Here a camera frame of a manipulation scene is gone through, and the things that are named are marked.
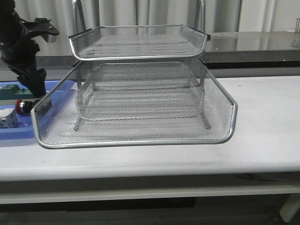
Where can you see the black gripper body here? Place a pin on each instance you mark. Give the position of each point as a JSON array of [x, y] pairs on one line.
[[18, 48]]

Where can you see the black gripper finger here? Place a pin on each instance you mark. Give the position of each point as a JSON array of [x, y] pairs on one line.
[[34, 80]]

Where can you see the red emergency stop button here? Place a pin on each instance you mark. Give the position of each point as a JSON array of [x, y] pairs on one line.
[[25, 107]]

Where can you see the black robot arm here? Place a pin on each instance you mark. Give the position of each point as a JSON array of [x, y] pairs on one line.
[[7, 11]]

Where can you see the green terminal block component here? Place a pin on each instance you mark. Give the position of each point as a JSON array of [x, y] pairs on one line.
[[14, 92]]

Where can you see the blue plastic tray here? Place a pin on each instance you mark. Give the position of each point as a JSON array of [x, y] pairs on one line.
[[24, 128]]

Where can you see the white circuit breaker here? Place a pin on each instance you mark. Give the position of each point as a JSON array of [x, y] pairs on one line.
[[8, 118]]

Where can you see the silver mesh top tray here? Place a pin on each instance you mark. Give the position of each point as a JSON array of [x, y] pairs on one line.
[[138, 42]]

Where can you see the grey stone back counter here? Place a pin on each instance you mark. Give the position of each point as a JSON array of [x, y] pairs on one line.
[[252, 49]]

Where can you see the white table leg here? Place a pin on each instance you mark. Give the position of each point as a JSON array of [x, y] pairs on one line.
[[290, 207]]

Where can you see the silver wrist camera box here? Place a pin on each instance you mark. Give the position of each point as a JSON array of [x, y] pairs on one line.
[[49, 38]]

